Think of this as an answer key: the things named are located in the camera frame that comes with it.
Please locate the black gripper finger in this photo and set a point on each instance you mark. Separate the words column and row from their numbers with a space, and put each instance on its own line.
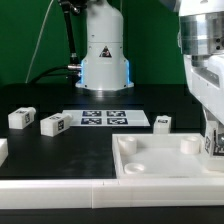
column 218, row 144

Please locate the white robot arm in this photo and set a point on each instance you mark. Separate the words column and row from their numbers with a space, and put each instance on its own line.
column 201, row 40

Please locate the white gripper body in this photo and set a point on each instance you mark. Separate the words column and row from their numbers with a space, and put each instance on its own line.
column 207, row 84

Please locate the white square tabletop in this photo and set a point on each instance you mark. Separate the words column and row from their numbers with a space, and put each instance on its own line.
column 145, row 156

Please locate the white sheet with tags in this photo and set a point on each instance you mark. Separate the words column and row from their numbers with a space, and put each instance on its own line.
column 110, row 118

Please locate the white L-shaped obstacle fence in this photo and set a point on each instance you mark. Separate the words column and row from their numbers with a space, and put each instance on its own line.
column 103, row 193

